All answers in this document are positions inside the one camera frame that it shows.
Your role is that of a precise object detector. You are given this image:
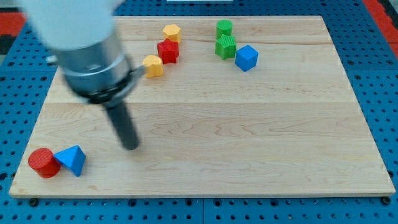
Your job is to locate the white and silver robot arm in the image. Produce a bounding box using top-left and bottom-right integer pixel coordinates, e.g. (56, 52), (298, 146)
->
(19, 0), (144, 107)

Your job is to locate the blue triangle block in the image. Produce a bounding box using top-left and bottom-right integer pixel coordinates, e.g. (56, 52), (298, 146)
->
(54, 145), (86, 177)

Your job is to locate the wooden board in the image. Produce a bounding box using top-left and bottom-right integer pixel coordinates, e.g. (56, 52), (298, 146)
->
(9, 16), (396, 198)

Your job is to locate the red star block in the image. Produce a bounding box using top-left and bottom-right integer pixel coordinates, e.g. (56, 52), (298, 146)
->
(157, 39), (179, 64)

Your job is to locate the green star block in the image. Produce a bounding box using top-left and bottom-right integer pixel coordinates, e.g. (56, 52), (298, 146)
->
(215, 34), (237, 60)

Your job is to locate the blue cube block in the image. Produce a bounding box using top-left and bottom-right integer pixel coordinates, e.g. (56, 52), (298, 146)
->
(235, 45), (259, 72)

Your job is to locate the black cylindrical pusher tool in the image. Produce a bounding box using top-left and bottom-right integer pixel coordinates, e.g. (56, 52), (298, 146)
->
(105, 101), (140, 150)

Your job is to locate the yellow hexagon block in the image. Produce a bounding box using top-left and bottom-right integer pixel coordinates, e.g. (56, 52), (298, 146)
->
(162, 24), (181, 43)

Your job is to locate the green cylinder block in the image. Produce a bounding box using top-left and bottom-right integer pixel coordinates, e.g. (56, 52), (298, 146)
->
(216, 19), (233, 39)

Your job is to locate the red cylinder block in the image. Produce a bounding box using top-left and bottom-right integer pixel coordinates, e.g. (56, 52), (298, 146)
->
(28, 148), (61, 179)

